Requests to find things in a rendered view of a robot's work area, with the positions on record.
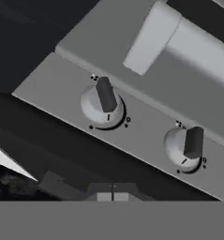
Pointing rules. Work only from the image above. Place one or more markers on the grey stove with black hob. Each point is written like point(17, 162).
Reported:
point(54, 93)

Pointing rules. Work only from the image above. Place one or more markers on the grey stove knob black grip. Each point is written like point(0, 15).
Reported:
point(94, 109)
point(174, 146)

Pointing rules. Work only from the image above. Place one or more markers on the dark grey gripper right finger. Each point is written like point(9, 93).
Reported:
point(124, 189)

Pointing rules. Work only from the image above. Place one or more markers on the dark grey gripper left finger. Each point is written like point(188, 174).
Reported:
point(101, 189)

